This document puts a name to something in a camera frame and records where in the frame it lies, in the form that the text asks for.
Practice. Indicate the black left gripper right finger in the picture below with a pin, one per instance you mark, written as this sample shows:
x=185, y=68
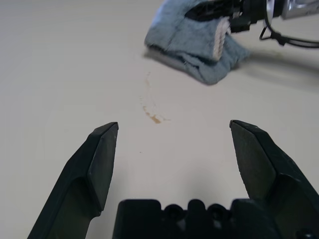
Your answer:
x=279, y=179

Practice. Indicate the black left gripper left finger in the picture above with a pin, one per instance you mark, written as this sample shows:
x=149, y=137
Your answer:
x=82, y=179

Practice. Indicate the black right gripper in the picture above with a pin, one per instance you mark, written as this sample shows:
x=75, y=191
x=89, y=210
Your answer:
x=249, y=12

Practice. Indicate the light blue terry rag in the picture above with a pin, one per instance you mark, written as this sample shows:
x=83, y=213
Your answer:
x=197, y=44

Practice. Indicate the brown liquid spill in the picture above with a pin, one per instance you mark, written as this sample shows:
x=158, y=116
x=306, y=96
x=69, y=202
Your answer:
x=155, y=119

